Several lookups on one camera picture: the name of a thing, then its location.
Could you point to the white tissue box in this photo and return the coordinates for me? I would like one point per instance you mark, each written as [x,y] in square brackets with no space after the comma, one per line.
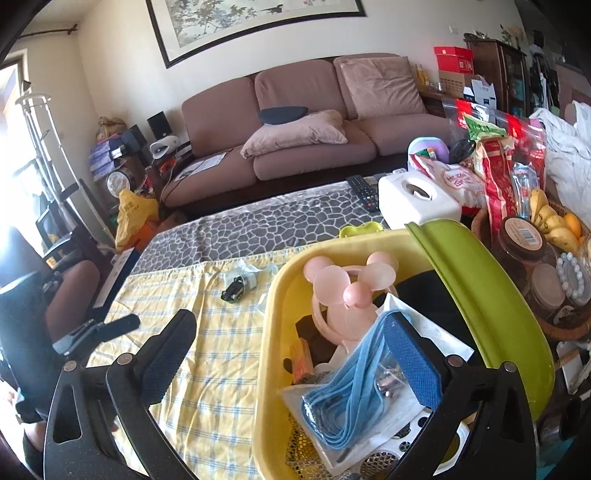
[401,207]

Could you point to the brown sofa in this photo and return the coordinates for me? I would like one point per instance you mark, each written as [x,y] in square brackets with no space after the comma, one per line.
[221,106]

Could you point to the papers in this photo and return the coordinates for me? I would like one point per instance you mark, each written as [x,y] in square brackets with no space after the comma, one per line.
[203,164]

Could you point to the black cloth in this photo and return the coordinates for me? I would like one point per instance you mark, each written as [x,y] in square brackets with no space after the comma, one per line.
[415,288]

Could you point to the framed wall painting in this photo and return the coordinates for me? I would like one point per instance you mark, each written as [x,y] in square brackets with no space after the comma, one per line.
[231,23]

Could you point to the yellow plaid cloth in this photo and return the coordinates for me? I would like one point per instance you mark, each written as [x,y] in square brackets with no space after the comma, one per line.
[221,350]

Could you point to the green basket lid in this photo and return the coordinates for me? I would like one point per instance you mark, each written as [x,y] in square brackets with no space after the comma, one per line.
[485,314]

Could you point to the round tin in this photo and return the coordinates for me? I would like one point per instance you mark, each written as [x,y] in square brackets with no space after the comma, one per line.
[117,182]

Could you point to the black remote control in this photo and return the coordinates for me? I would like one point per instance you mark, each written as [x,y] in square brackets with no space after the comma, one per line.
[371,201]
[358,184]

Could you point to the white coat rack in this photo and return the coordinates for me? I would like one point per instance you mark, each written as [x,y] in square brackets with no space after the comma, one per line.
[34,99]

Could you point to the grey patterned table cover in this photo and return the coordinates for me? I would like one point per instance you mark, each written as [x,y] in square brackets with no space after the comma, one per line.
[240,230]

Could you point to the brown cardboard box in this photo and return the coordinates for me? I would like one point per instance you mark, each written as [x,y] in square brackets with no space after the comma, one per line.
[455,83]

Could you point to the purple container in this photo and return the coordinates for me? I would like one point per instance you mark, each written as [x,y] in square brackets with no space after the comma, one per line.
[429,145]

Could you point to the white tabletop device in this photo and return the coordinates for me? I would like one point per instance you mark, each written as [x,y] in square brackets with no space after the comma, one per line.
[164,146]

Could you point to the orange fruit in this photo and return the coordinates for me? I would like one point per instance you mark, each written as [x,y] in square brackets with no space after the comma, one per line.
[572,226]

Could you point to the small pink orange box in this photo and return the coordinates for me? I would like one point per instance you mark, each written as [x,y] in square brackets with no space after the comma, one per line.
[302,357]

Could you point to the stack of blue boxes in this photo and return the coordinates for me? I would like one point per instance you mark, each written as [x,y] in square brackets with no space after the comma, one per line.
[104,157]

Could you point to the silver mesh pouch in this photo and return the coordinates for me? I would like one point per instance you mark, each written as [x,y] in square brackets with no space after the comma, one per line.
[300,447]

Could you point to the dark curtain rod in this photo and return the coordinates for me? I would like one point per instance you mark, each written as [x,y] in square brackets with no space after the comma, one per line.
[46,32]

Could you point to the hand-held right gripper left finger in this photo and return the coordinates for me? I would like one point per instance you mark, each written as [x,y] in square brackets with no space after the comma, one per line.
[166,364]

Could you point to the black speaker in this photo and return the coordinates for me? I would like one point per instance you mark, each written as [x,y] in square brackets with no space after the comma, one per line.
[135,138]
[158,124]

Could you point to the red snack bag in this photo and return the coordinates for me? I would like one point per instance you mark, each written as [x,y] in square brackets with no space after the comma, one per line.
[498,184]

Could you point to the white cloth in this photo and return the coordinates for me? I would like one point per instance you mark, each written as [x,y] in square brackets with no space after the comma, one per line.
[568,147]

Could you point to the red cardboard box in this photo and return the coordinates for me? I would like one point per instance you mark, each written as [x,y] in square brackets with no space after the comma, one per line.
[452,57]

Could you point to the black toy car in bag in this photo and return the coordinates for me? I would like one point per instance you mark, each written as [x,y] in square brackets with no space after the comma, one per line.
[233,290]

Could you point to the yellow plastic basket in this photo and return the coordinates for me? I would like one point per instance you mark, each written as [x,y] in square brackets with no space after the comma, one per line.
[272,369]

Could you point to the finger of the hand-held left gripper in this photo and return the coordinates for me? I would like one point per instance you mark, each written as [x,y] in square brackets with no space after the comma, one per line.
[120,325]

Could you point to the bunch of bananas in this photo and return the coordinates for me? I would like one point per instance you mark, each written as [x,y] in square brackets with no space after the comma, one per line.
[549,217]

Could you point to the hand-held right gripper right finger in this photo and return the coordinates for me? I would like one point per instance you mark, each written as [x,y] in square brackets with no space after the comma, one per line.
[411,360]

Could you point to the pink mouse-ear handheld fan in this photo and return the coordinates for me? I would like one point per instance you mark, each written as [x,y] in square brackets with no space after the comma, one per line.
[341,295]

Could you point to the large brown-lidded jar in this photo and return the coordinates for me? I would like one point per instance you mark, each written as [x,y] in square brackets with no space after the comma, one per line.
[521,235]

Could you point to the dark wooden cabinet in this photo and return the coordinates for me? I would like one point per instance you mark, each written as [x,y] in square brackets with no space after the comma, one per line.
[494,69]

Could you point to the small pink pillow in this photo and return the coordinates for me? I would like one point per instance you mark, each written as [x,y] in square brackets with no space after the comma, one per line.
[295,136]

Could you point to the black flat cushion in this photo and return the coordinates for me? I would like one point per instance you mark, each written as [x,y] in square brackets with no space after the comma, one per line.
[281,115]

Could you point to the dark brown box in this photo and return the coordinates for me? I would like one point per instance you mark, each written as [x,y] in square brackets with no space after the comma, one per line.
[318,341]

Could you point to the white paper sheet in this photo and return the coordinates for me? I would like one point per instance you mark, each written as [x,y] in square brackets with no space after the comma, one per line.
[443,341]

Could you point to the white snack bag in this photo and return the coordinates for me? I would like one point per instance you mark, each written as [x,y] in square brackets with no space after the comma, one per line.
[457,180]

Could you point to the yellow plastic bag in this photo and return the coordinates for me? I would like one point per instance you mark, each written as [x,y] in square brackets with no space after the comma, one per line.
[131,212]

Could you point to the green flower-shaped dish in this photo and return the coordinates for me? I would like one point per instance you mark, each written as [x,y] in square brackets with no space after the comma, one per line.
[360,229]

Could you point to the brown chair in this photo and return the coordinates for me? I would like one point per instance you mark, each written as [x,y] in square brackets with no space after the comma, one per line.
[76,286]

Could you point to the large pink pillow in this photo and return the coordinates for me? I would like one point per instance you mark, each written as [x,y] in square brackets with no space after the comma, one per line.
[383,87]

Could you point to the small brown-lidded jar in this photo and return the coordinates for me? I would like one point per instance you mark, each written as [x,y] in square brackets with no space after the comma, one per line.
[547,286]

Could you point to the wicker basket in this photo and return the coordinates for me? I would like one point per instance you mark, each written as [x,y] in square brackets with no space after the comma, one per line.
[568,330]

